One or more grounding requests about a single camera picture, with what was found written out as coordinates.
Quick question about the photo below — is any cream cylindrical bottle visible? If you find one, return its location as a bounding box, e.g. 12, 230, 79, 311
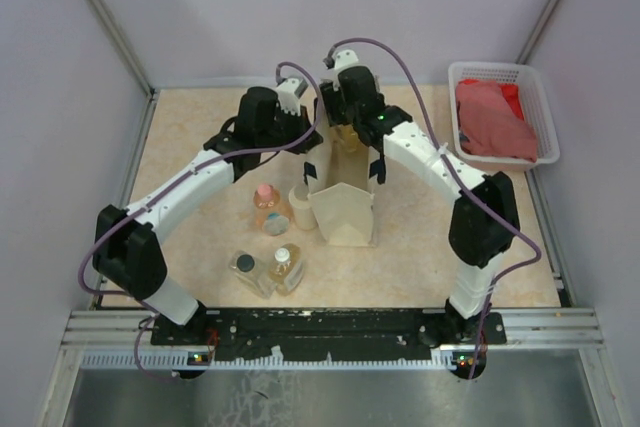
288, 183, 317, 231

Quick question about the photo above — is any clear jar teal lid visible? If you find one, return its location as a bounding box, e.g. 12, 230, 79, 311
262, 212, 291, 236

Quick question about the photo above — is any white plastic basket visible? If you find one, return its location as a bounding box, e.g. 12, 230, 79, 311
448, 61, 560, 172

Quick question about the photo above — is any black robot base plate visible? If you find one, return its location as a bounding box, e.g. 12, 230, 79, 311
151, 308, 507, 378

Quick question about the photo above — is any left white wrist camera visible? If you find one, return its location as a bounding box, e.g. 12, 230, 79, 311
275, 77, 308, 117

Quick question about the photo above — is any aluminium rail frame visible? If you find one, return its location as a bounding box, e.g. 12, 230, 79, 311
61, 308, 603, 380

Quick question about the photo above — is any beige canvas bag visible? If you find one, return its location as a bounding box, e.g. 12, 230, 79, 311
303, 107, 380, 247

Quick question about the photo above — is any amber bottle white cap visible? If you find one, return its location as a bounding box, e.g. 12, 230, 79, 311
268, 243, 305, 296

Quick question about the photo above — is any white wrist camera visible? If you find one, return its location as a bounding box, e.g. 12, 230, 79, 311
275, 77, 308, 117
323, 49, 360, 73

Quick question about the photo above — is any pink red cloth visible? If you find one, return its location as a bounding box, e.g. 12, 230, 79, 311
455, 79, 538, 162

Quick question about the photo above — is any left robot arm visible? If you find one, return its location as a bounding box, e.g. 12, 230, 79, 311
91, 80, 313, 344

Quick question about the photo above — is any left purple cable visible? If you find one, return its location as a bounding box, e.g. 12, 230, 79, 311
78, 61, 326, 382

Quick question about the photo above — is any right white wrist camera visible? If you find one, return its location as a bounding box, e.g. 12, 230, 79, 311
323, 49, 360, 73

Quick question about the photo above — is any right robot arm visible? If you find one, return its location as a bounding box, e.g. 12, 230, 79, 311
320, 61, 520, 343

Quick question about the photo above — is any pink cap orange bottle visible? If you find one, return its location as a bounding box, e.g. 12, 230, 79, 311
253, 183, 293, 233

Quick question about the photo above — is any clear bottle black cap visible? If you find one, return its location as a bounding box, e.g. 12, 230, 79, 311
229, 250, 276, 299

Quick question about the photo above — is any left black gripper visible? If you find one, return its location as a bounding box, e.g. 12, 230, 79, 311
258, 103, 324, 155

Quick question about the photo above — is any yellow liquid bottle white cap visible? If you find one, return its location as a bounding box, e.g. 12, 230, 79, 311
335, 125, 361, 154

